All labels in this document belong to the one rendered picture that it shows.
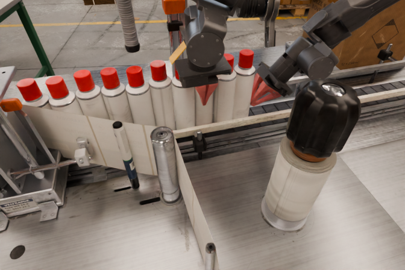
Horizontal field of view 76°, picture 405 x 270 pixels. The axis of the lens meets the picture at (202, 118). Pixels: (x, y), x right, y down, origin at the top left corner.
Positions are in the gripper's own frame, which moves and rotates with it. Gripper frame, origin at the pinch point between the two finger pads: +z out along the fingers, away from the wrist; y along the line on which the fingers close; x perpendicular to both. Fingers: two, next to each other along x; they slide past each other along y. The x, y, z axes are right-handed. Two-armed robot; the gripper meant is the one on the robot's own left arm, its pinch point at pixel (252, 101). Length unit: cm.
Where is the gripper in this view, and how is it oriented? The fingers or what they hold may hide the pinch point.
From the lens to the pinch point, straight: 71.7
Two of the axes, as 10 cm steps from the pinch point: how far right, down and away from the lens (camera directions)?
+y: 2.5, 6.5, -7.1
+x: 7.6, 3.3, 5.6
